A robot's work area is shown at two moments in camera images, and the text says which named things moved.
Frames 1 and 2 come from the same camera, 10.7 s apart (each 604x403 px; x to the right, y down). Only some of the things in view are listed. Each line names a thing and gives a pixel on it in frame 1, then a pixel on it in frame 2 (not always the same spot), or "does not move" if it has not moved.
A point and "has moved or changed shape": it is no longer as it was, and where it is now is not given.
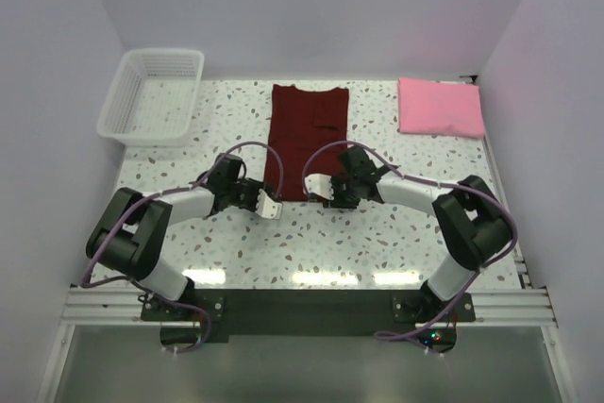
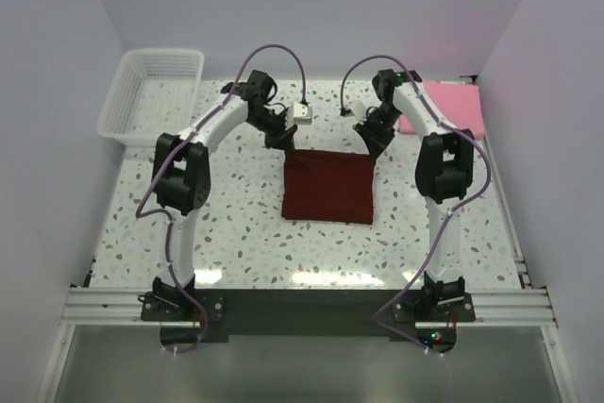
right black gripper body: [345, 193] → [379, 126]
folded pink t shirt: [427, 107] does not move
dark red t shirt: [308, 135] has moved or changed shape
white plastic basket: [152, 97] does not move
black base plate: [191, 317] does not move
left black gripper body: [243, 194] → [273, 125]
